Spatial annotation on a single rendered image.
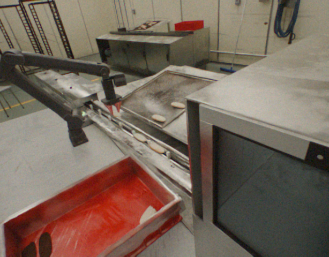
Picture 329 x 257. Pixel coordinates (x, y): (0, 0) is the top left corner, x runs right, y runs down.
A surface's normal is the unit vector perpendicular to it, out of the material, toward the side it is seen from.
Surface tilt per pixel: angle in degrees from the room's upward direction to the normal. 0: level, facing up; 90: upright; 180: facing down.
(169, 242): 0
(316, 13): 90
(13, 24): 90
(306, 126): 0
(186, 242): 0
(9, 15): 90
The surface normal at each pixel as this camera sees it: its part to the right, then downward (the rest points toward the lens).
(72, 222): -0.12, -0.84
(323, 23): -0.76, 0.42
